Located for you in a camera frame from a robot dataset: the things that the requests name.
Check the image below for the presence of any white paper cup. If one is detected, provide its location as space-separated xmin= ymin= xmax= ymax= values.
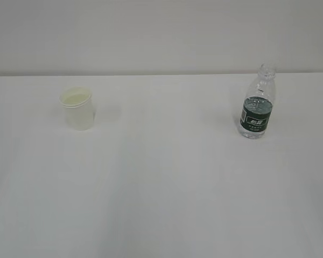
xmin=59 ymin=87 xmax=95 ymax=131

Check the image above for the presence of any clear green-label water bottle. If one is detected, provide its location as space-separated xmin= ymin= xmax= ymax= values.
xmin=239 ymin=63 xmax=276 ymax=139

